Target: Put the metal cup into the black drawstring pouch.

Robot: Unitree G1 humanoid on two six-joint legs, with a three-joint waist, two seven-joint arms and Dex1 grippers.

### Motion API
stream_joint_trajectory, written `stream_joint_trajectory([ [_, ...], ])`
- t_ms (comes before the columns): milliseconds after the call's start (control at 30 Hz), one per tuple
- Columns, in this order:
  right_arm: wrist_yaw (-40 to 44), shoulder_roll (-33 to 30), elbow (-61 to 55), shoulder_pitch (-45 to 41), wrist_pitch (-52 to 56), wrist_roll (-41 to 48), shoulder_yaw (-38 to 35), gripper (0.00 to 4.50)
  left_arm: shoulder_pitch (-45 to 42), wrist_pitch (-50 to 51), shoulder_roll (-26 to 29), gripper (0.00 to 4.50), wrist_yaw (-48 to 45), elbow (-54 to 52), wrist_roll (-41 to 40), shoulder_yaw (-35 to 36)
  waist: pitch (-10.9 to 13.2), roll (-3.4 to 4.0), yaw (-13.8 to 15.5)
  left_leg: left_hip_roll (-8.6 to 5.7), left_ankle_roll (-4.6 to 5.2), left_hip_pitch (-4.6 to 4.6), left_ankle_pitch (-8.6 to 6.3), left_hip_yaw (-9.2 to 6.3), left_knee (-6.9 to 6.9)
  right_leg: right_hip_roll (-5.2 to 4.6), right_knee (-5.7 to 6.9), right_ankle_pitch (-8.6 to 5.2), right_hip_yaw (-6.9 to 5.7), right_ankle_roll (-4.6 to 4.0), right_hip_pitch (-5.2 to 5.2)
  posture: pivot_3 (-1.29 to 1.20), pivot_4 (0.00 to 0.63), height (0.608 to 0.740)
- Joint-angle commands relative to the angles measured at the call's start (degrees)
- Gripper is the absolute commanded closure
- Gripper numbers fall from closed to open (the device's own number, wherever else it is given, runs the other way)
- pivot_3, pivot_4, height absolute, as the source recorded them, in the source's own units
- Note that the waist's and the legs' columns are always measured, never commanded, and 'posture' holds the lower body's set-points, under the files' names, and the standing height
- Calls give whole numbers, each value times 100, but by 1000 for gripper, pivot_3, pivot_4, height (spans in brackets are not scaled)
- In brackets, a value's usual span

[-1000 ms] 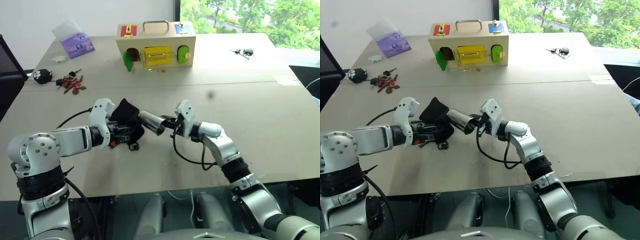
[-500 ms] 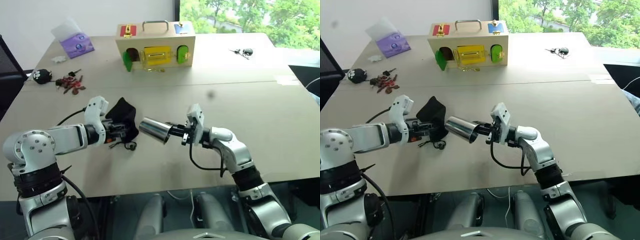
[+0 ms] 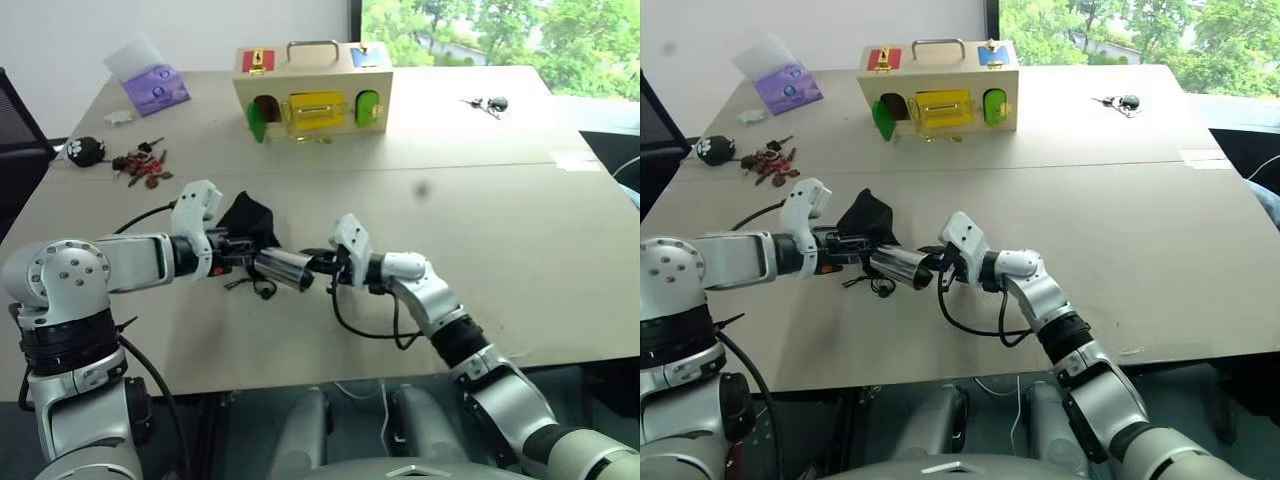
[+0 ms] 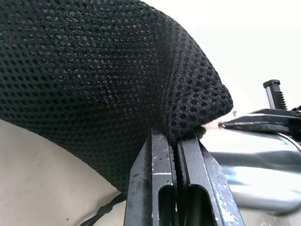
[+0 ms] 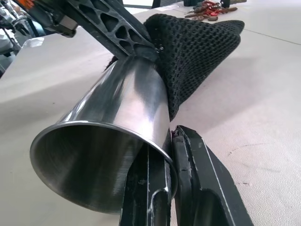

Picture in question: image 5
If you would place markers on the clear plastic bag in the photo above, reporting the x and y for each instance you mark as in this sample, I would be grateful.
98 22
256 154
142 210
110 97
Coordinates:
33 42

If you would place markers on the small black box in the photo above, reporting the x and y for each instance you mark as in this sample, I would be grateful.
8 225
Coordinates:
191 2

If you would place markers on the ribbed finger of the black left gripper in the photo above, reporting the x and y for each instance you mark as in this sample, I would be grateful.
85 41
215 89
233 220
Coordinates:
110 26

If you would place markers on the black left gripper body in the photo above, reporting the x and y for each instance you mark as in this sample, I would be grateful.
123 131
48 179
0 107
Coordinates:
60 17

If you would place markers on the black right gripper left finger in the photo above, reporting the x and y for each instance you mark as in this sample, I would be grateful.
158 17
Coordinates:
143 202

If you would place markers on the pile of red brown parts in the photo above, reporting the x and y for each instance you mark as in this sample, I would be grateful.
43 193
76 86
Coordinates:
210 11

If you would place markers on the shiny metal cup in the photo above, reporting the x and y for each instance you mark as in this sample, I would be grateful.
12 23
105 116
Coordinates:
131 99

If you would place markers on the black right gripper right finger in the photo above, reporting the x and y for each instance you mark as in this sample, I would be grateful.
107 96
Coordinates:
207 188

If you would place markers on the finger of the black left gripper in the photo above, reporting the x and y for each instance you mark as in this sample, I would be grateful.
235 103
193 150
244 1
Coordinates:
137 22

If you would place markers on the small black block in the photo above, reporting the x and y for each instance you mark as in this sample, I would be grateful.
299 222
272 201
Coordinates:
225 2

